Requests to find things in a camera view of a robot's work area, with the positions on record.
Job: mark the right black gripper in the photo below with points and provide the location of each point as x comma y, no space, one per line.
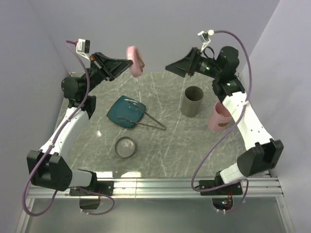
188,64

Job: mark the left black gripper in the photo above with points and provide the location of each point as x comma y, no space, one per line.
109,68

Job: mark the pink round lid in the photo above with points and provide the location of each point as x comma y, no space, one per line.
138,65

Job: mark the grey cylindrical container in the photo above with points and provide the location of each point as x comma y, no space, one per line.
191,102

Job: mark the teal square plate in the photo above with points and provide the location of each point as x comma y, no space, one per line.
124,114

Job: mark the pink cylindrical container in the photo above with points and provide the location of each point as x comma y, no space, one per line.
219,118

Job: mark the metal tongs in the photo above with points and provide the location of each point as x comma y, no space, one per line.
149,121

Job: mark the grey round lid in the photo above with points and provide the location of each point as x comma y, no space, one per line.
125,147

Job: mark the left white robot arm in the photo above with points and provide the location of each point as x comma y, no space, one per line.
47,166

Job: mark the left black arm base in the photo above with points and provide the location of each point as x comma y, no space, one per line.
92,198

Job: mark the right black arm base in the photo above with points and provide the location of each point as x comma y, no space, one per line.
223,198

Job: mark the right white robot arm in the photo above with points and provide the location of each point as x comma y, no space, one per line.
262,151

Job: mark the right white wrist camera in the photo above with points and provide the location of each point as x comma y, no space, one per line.
205,38

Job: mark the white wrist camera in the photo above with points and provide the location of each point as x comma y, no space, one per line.
205,38
83,48

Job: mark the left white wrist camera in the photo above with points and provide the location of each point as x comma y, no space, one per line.
83,48

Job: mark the aluminium rail frame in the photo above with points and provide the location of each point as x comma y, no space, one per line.
168,205

